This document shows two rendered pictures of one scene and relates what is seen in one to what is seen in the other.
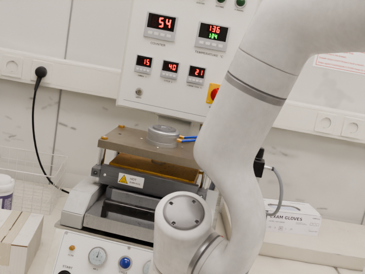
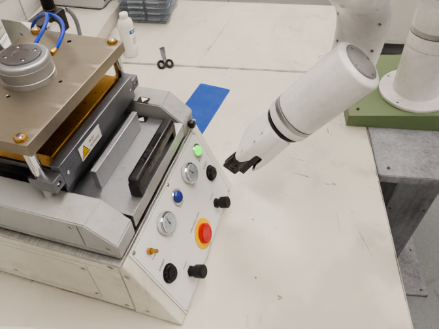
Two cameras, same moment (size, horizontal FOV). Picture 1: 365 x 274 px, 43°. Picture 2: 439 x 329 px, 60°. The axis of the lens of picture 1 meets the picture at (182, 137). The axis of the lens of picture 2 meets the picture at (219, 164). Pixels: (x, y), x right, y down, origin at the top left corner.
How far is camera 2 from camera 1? 0.89 m
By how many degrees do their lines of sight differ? 73
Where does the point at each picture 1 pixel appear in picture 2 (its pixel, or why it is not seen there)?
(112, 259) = (170, 208)
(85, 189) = (83, 207)
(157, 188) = (110, 119)
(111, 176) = (74, 165)
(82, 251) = (155, 239)
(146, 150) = (76, 93)
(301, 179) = not seen: outside the picture
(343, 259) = not seen: hidden behind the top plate
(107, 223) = (147, 192)
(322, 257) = not seen: hidden behind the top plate
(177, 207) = (360, 62)
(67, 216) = (123, 242)
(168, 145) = (55, 68)
